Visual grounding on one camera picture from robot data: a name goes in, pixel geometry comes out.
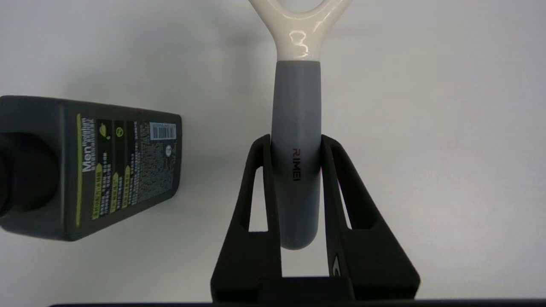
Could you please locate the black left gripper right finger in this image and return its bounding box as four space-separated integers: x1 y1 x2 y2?
320 135 421 301

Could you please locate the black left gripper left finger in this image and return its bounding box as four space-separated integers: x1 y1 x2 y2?
211 134 283 302

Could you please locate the grey handled white peeler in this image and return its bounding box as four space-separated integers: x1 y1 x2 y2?
248 0 353 251

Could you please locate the dark grey pump bottle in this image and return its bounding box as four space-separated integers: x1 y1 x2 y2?
0 95 183 242

